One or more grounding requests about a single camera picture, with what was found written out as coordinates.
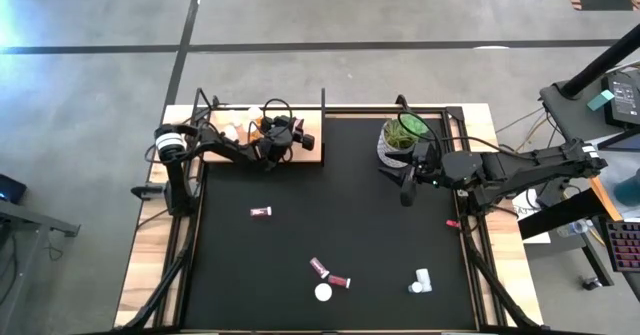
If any teal round object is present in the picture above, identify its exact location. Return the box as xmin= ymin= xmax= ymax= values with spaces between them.
xmin=612 ymin=168 xmax=640 ymax=208

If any black electronic device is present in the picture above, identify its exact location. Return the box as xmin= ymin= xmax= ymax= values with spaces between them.
xmin=601 ymin=68 xmax=640 ymax=130

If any backlit computer keyboard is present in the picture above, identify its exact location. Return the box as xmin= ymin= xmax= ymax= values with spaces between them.
xmin=599 ymin=218 xmax=640 ymax=274

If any clear plastic water bottle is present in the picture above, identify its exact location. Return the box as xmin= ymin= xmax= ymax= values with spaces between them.
xmin=555 ymin=218 xmax=592 ymax=240

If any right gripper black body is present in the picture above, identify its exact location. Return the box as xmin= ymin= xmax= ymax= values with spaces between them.
xmin=409 ymin=141 xmax=450 ymax=190

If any white paper sheet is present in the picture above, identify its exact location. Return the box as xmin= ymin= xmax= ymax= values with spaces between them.
xmin=510 ymin=188 xmax=552 ymax=246

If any grey metal desk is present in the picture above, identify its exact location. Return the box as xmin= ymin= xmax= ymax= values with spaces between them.
xmin=0 ymin=198 xmax=82 ymax=335

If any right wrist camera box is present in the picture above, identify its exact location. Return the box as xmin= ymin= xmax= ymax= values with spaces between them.
xmin=413 ymin=141 xmax=437 ymax=164

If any light desk orange edge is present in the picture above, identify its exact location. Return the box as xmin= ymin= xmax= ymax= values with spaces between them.
xmin=569 ymin=132 xmax=640 ymax=222

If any dark grey side table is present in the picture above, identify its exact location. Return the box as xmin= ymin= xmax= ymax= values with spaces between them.
xmin=539 ymin=82 xmax=640 ymax=146

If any maroon tube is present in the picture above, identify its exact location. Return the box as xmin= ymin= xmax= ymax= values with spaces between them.
xmin=308 ymin=256 xmax=331 ymax=280

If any black desk bracket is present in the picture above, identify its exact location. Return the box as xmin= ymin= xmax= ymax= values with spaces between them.
xmin=517 ymin=187 xmax=609 ymax=241

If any dark device blue light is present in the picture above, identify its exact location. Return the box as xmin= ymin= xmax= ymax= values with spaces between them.
xmin=0 ymin=173 xmax=29 ymax=206

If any black table mat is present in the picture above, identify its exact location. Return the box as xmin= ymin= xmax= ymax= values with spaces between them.
xmin=180 ymin=116 xmax=478 ymax=331

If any teal small block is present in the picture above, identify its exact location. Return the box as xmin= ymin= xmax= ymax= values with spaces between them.
xmin=586 ymin=88 xmax=616 ymax=113

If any black desk leg with caster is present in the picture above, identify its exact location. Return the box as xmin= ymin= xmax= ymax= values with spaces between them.
xmin=578 ymin=232 xmax=616 ymax=293

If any black stand pole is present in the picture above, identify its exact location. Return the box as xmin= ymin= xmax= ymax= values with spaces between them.
xmin=558 ymin=23 xmax=640 ymax=100

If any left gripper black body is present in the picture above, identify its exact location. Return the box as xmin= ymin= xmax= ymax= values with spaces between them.
xmin=258 ymin=123 xmax=302 ymax=170

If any succulent in white patterned pot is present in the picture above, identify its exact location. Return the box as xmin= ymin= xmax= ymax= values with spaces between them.
xmin=375 ymin=113 xmax=431 ymax=169

